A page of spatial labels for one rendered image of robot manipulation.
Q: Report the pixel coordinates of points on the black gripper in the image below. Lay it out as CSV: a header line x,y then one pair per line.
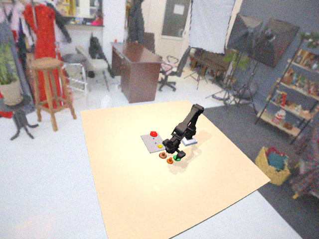
x,y
180,154

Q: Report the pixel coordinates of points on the orange gear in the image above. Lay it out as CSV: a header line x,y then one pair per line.
x,y
170,161
163,155

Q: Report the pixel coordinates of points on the red gear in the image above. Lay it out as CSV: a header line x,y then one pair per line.
x,y
153,134

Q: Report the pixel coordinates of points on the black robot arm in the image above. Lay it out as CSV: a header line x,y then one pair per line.
x,y
185,129

